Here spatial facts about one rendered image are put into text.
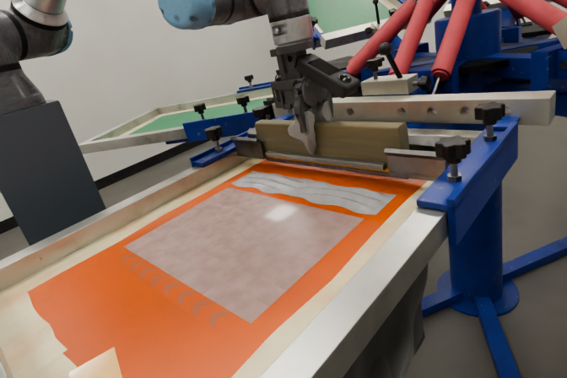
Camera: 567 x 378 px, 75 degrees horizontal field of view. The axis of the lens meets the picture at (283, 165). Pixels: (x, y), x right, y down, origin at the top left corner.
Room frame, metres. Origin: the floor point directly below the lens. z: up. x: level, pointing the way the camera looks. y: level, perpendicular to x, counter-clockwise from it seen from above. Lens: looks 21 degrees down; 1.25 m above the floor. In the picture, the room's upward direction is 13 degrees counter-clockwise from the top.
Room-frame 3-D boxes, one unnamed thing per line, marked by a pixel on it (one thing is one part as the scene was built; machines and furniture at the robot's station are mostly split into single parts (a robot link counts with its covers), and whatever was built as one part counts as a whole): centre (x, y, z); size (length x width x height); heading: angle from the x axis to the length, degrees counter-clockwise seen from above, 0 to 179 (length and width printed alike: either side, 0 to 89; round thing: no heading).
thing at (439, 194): (0.52, -0.29, 0.97); 0.30 x 0.05 x 0.07; 132
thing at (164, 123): (1.54, 0.16, 1.05); 1.08 x 0.61 x 0.23; 72
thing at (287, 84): (0.73, -0.07, 1.15); 0.09 x 0.08 x 0.12; 42
